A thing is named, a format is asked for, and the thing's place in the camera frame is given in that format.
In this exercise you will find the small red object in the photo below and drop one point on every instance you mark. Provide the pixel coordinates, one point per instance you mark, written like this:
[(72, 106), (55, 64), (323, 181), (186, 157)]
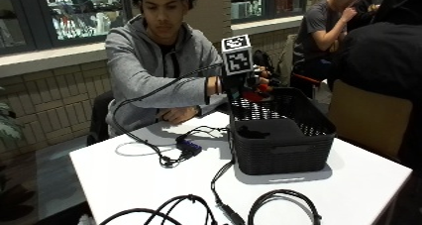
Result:
[(253, 95)]

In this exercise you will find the black backpack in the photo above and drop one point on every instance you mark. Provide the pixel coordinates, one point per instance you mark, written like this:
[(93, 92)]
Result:
[(262, 59)]

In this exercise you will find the beige jacket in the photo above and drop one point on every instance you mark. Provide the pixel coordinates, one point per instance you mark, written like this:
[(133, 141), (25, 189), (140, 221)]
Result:
[(286, 56)]

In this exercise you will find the white marker cube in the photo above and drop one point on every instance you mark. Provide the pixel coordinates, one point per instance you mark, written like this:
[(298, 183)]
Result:
[(237, 55)]

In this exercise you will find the red chair seat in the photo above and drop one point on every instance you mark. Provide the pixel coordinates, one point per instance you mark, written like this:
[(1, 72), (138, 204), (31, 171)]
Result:
[(305, 78)]

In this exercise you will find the purple usb hub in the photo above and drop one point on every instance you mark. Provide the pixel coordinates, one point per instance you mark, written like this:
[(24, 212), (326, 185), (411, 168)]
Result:
[(189, 147)]

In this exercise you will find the black chair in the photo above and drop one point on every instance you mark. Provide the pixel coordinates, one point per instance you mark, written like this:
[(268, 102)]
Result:
[(98, 119)]

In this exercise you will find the person in grey hoodie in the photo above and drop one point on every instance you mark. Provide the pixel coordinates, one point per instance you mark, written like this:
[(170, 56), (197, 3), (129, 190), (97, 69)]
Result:
[(140, 66)]

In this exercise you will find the small black object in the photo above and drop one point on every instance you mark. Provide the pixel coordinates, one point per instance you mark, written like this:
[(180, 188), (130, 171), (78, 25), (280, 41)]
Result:
[(253, 132)]

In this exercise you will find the small dark-framed window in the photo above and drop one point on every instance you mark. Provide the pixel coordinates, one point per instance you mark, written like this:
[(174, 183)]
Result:
[(265, 2)]

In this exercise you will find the black plastic basket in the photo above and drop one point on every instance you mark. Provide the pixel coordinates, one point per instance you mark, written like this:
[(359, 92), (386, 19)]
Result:
[(285, 152)]

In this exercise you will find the wooden chair back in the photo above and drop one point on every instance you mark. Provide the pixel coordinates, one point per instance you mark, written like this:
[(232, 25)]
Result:
[(369, 116)]

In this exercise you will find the grey window ledge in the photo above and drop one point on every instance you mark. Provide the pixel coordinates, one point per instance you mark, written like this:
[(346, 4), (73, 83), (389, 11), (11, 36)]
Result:
[(48, 58)]

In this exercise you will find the large dark-framed window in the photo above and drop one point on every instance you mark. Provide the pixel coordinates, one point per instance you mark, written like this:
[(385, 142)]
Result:
[(78, 17)]

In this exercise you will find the green plant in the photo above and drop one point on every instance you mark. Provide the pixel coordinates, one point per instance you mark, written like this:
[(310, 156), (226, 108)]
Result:
[(8, 126)]

